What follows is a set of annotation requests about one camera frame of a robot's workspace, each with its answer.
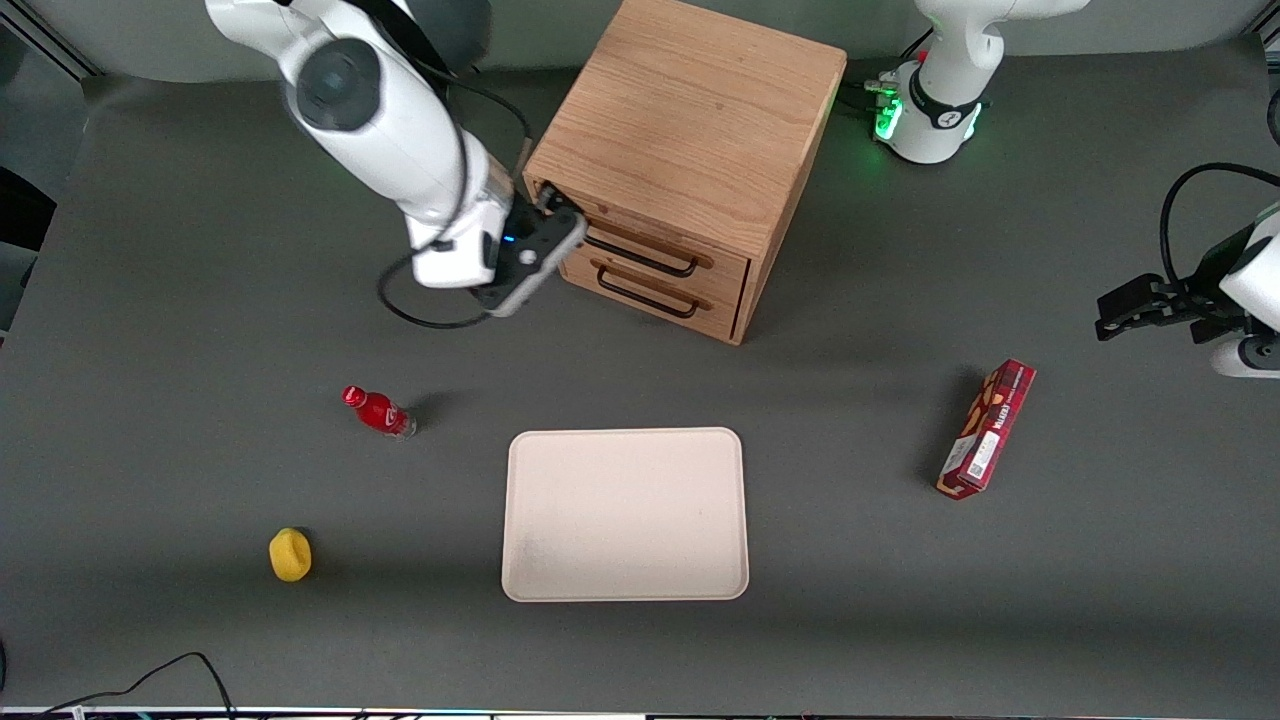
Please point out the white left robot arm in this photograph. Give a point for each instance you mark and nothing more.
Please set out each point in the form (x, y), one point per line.
(945, 90)

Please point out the red cookie box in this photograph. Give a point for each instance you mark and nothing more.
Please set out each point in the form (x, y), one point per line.
(987, 428)

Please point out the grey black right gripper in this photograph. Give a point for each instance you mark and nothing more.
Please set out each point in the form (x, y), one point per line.
(549, 199)

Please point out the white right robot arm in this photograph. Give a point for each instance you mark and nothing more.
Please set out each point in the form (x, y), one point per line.
(380, 130)

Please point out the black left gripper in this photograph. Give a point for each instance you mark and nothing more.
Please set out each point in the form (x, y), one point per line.
(1192, 294)

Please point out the beige rectangular tray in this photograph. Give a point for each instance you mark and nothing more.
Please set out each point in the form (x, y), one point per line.
(625, 515)

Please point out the wooden drawer cabinet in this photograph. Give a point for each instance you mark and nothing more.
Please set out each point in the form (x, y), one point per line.
(690, 110)

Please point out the red plastic bottle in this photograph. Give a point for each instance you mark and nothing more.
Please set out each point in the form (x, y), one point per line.
(378, 410)

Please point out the aluminium frame profile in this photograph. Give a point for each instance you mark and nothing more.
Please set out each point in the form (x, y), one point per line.
(45, 35)

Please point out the black object at table side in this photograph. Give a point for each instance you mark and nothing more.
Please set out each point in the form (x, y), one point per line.
(22, 208)

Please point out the yellow lemon toy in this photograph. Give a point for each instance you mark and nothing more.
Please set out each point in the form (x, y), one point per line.
(290, 555)

